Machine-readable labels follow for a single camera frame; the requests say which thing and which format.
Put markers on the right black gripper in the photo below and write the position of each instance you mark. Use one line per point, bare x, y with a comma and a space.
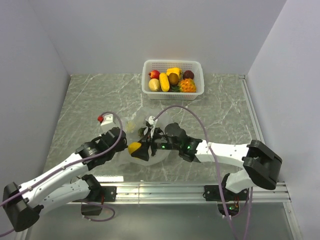
142, 152

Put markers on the dark purple passion fruit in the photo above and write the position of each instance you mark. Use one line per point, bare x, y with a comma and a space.
188, 74

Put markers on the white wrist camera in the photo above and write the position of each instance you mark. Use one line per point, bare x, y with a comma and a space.
106, 122
151, 123

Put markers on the yellow bell pepper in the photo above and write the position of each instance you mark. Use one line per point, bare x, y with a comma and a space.
174, 70

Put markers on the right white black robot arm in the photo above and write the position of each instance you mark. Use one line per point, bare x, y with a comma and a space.
259, 165

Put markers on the dark purple grape bunch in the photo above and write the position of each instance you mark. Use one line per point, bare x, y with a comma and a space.
143, 131

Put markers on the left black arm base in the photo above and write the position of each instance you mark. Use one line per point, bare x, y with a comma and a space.
98, 194

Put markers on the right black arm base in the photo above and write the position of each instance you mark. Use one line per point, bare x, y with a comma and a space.
232, 200

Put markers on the brown kiwi fruit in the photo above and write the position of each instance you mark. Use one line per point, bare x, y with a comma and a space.
173, 79

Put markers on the yellow lemon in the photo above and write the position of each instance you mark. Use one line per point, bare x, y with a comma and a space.
154, 85

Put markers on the aluminium mounting rail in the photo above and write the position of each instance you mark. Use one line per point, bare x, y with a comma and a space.
169, 211

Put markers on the white perforated plastic basket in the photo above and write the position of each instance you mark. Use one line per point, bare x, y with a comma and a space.
162, 65

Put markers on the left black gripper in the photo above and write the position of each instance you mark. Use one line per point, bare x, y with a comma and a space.
122, 146

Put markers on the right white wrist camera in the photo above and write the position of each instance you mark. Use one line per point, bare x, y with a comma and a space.
151, 123

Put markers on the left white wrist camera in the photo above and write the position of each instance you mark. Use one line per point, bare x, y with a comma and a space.
106, 122

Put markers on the orange spiky pineapple toy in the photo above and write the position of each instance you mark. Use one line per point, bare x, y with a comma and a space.
186, 85

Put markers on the transparent plastic bag with fruit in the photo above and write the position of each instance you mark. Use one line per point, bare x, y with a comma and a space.
131, 127

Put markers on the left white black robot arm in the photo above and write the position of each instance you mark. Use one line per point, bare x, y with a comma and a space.
67, 182

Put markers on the yellow fruit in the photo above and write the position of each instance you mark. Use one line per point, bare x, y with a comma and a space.
164, 82
133, 147

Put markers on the red apple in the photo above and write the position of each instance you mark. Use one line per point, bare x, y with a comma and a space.
154, 74

